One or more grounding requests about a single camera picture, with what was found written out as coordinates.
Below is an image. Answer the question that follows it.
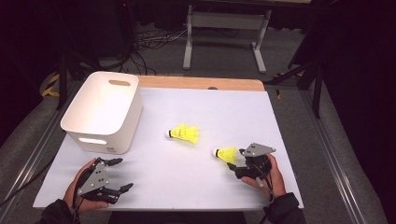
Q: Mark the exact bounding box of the black metal stand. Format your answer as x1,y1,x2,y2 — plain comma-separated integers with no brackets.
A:
55,50,108,111
264,60,325,119

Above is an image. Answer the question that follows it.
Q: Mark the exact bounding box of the yellow black striped tape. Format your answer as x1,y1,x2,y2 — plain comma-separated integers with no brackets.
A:
41,73,61,98
273,72,304,101

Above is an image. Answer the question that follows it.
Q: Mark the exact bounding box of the bundle of black floor cables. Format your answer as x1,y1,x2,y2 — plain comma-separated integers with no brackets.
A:
120,27,188,77

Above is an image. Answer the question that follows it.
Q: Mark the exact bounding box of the person's left hand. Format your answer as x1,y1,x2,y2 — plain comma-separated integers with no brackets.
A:
63,158,110,216

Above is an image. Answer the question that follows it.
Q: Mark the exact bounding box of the white table mat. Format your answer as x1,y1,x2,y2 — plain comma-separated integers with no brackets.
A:
32,87,304,210

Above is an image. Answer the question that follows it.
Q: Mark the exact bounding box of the person's right hand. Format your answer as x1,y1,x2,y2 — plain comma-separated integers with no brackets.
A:
240,153,288,201

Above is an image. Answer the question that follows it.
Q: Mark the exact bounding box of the black box with red light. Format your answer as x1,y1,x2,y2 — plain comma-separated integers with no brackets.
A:
113,0,139,55

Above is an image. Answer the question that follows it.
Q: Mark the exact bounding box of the grey metal desk frame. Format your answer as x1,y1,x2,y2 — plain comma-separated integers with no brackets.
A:
182,0,312,75

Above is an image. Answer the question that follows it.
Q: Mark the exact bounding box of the black curtain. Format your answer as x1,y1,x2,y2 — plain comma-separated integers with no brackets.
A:
0,0,64,146
320,0,396,218

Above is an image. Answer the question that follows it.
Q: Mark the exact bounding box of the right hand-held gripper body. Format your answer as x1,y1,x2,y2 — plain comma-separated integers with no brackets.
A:
234,142,276,180

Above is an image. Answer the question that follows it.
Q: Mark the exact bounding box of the white plastic storage bin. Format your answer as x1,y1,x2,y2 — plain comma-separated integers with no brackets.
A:
60,71,144,155

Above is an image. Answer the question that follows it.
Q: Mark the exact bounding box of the thin black floor cable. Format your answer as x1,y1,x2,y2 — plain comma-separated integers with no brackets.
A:
0,158,56,209

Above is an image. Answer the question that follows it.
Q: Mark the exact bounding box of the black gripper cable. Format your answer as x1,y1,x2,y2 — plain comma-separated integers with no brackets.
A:
253,164,276,224
72,164,96,223

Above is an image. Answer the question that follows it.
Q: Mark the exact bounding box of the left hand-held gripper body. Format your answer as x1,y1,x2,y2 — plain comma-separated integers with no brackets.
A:
77,161,122,205

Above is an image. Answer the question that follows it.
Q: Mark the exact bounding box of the grey metal floor rail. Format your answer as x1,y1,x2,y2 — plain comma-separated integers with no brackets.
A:
300,90,368,224
0,81,82,224

